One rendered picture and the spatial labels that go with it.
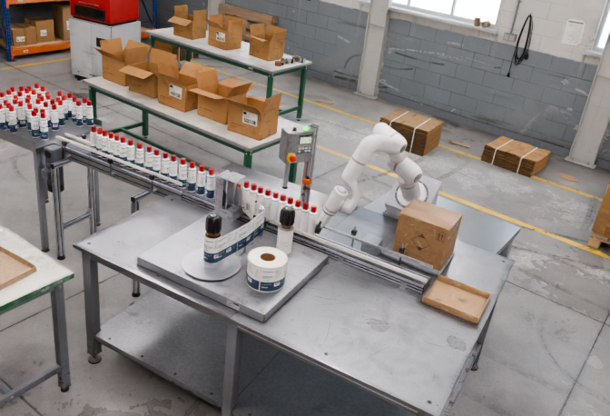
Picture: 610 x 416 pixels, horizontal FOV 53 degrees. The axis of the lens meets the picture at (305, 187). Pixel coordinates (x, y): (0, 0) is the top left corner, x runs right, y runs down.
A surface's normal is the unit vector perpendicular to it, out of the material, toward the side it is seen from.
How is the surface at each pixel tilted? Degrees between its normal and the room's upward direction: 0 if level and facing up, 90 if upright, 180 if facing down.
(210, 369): 1
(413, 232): 90
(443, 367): 0
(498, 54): 90
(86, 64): 90
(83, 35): 90
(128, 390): 0
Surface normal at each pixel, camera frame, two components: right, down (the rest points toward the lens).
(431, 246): -0.50, 0.33
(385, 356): 0.11, -0.89
